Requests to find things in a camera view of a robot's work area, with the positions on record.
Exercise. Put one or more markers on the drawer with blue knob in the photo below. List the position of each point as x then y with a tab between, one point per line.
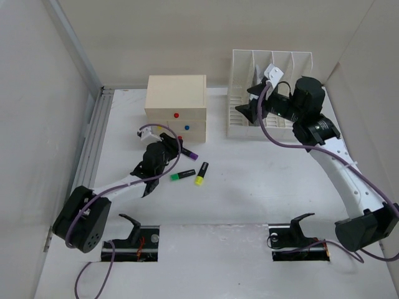
189	126

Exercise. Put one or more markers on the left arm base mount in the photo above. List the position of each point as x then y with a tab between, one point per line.
141	245

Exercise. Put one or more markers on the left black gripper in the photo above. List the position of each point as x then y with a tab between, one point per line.
172	142

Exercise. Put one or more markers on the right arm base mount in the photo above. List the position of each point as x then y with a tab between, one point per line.
289	244

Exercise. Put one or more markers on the yellow cap black marker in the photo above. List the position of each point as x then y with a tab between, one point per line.
201	174

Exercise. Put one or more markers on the green cap black marker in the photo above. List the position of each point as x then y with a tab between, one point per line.
182	174

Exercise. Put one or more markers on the grey black booklet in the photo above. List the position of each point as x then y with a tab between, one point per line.
258	76

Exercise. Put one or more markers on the purple cap black marker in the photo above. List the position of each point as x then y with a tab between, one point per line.
189	154

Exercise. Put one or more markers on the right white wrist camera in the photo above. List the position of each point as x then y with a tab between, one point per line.
273	75

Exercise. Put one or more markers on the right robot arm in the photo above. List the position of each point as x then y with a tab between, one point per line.
371	215

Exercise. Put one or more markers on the drawer with yellow knob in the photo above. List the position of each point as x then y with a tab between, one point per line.
161	125

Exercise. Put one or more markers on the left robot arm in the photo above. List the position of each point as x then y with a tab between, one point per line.
82	221

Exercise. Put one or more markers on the aluminium frame rail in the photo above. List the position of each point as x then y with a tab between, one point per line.
98	105

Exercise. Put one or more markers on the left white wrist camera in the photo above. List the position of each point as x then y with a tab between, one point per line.
147	136

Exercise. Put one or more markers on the white plastic file organizer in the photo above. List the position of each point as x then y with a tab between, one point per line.
293	64

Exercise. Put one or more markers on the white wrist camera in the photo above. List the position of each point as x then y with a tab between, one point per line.
273	75
147	136

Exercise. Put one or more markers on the cream wooden drawer cabinet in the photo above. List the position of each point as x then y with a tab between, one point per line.
176	91

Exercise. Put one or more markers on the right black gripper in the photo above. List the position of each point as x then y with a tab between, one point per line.
249	111

